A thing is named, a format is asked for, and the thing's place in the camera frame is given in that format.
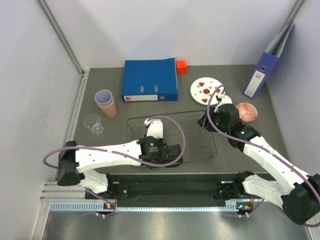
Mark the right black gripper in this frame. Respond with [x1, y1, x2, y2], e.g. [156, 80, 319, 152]
[197, 106, 230, 135]

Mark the red blue patterned bowl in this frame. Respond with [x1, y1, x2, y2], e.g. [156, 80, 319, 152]
[236, 102, 258, 123]

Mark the white watermelon plate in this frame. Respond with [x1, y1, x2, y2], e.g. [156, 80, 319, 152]
[190, 77, 222, 106]

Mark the pink plastic cup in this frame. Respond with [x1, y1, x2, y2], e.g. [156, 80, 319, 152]
[98, 99, 117, 118]

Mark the clear glass tumbler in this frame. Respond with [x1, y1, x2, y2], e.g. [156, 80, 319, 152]
[83, 114, 104, 135]

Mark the lilac plastic cup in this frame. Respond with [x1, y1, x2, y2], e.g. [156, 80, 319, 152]
[94, 89, 114, 107]

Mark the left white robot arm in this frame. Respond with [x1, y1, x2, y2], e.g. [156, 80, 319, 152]
[57, 136, 183, 199]

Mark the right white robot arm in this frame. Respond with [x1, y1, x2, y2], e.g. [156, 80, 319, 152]
[198, 103, 320, 226]

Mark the purple standing binder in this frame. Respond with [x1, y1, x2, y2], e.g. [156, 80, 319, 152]
[242, 20, 294, 99]

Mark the blue lying binder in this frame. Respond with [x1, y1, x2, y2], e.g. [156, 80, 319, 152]
[121, 58, 178, 102]

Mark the red cube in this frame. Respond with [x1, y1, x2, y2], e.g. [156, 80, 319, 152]
[175, 60, 187, 75]

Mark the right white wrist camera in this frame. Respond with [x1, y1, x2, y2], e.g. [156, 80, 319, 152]
[214, 93, 233, 113]

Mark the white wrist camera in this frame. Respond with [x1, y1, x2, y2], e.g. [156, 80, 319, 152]
[144, 118, 164, 139]
[214, 93, 233, 113]

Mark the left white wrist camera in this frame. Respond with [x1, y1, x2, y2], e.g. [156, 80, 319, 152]
[144, 118, 164, 139]

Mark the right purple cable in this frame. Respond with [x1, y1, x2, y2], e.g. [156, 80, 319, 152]
[206, 84, 320, 228]

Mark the purple cable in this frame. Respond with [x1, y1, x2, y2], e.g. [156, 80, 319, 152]
[206, 84, 320, 228]
[42, 115, 186, 171]

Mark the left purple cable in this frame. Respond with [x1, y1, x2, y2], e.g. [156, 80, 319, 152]
[42, 115, 186, 171]

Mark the black wire dish rack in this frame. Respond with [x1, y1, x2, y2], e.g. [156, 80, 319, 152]
[126, 110, 218, 165]

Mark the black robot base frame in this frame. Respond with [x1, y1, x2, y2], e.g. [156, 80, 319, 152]
[84, 172, 253, 207]

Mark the grey cable duct rail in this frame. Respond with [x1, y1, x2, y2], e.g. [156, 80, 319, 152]
[49, 201, 256, 213]

